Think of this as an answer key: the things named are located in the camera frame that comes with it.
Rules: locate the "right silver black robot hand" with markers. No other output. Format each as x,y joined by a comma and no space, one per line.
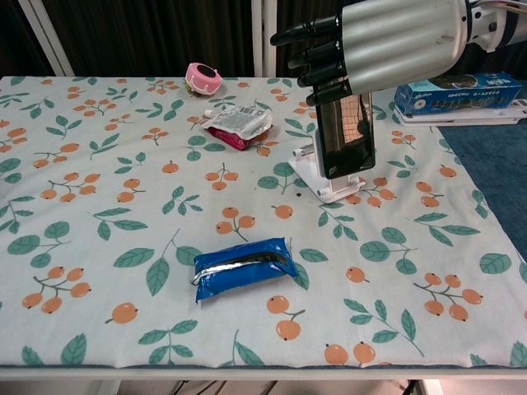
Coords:
395,45

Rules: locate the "black smartphone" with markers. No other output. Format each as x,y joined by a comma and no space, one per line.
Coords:
346,156

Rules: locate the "white folding phone stand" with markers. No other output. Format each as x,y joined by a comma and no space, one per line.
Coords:
341,191

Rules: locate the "blue cookie box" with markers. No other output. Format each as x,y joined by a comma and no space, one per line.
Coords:
457,98

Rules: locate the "blue felt table mat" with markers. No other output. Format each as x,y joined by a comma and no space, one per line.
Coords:
494,156

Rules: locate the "silver red spout pouch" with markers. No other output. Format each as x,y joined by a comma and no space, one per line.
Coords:
239,123

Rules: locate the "pink round cake toy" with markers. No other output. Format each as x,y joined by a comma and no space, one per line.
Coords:
203,78

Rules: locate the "blue foil snack packet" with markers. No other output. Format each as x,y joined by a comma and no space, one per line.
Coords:
243,271

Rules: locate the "floral leaf fruit tablecloth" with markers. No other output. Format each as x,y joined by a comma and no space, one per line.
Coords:
123,205

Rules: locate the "white partition frame post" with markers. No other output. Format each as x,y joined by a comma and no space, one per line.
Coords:
47,37
263,24

